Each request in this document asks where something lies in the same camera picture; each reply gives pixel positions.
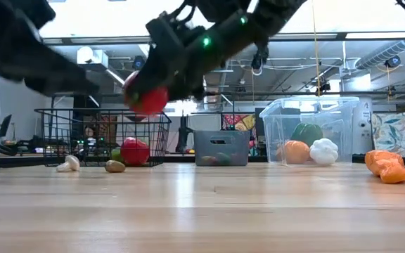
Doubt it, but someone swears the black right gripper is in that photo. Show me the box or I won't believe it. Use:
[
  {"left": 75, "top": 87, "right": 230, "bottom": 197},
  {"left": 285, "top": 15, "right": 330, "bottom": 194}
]
[{"left": 123, "top": 24, "right": 238, "bottom": 105}]

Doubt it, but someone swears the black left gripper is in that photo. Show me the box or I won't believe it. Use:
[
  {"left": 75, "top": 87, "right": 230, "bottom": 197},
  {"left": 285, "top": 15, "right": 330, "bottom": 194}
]
[{"left": 0, "top": 33, "right": 100, "bottom": 96}]

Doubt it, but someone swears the red round tomato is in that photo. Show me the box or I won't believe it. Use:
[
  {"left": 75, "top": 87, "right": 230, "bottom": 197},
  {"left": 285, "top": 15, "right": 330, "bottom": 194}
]
[{"left": 123, "top": 70, "right": 170, "bottom": 115}]

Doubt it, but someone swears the red bell pepper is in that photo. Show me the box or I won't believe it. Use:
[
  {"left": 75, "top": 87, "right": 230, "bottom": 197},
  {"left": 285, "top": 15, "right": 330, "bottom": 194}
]
[{"left": 120, "top": 136, "right": 151, "bottom": 167}]

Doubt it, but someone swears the white mushroom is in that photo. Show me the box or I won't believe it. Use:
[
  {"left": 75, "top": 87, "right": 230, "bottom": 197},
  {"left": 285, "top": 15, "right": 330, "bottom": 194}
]
[{"left": 56, "top": 155, "right": 81, "bottom": 173}]

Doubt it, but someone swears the small brown potato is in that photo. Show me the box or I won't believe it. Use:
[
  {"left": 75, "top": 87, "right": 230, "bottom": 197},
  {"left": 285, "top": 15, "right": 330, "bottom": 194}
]
[{"left": 104, "top": 160, "right": 127, "bottom": 174}]

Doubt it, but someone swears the smooth orange round vegetable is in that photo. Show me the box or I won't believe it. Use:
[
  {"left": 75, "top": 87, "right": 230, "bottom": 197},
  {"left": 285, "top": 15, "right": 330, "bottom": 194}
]
[{"left": 276, "top": 140, "right": 311, "bottom": 165}]

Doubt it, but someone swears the green bell pepper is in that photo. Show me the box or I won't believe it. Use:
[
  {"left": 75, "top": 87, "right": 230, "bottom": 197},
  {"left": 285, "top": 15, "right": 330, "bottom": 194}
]
[{"left": 290, "top": 122, "right": 324, "bottom": 148}]

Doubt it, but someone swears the white garlic bulb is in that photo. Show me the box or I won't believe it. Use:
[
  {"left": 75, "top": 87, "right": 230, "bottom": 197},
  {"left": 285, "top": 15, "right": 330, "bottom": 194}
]
[{"left": 309, "top": 138, "right": 340, "bottom": 167}]

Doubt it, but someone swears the long orange pepper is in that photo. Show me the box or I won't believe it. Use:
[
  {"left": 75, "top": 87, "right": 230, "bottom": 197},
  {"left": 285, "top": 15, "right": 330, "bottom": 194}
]
[{"left": 364, "top": 150, "right": 405, "bottom": 185}]

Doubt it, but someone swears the white ceiling air unit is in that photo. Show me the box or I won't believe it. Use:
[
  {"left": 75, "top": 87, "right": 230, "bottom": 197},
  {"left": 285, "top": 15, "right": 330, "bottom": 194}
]
[{"left": 76, "top": 46, "right": 109, "bottom": 71}]

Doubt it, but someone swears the black tilted monitor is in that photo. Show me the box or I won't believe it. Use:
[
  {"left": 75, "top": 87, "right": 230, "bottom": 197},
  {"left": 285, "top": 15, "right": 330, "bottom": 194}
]
[{"left": 0, "top": 114, "right": 13, "bottom": 138}]

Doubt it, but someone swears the colourful abstract poster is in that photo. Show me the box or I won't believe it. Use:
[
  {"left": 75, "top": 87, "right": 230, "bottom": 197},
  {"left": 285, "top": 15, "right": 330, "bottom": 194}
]
[{"left": 222, "top": 114, "right": 257, "bottom": 141}]

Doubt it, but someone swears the grey plastic bin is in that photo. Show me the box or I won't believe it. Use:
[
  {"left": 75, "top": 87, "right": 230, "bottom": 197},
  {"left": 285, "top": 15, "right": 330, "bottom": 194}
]
[{"left": 193, "top": 130, "right": 251, "bottom": 167}]

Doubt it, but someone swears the black overhead crossbar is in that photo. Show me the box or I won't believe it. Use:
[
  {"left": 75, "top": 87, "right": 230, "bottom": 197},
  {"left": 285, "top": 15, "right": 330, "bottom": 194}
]
[{"left": 40, "top": 32, "right": 405, "bottom": 47}]

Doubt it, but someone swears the clear plastic bin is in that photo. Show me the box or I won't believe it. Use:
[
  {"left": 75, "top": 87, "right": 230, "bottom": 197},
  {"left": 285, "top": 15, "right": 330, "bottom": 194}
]
[{"left": 258, "top": 96, "right": 361, "bottom": 166}]

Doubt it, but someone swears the white cabinet machine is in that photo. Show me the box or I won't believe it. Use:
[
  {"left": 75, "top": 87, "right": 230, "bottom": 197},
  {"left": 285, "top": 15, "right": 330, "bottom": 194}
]
[{"left": 352, "top": 97, "right": 374, "bottom": 155}]

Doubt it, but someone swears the black wire basket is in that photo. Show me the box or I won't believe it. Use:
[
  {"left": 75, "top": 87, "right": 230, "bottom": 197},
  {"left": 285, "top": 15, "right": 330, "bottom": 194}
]
[{"left": 33, "top": 108, "right": 172, "bottom": 168}]

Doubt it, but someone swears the yellow hanging cord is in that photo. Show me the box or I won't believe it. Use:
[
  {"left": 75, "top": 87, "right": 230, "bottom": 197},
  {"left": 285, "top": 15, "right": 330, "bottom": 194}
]
[{"left": 310, "top": 0, "right": 321, "bottom": 98}]

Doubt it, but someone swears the spiral metal air duct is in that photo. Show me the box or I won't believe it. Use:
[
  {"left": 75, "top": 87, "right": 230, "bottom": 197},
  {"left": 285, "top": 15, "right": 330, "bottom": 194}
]
[{"left": 355, "top": 38, "right": 405, "bottom": 70}]

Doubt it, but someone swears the leaf patterned wall panel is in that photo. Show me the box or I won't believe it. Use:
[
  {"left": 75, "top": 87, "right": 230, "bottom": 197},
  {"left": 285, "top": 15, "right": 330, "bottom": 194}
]
[{"left": 371, "top": 111, "right": 405, "bottom": 158}]

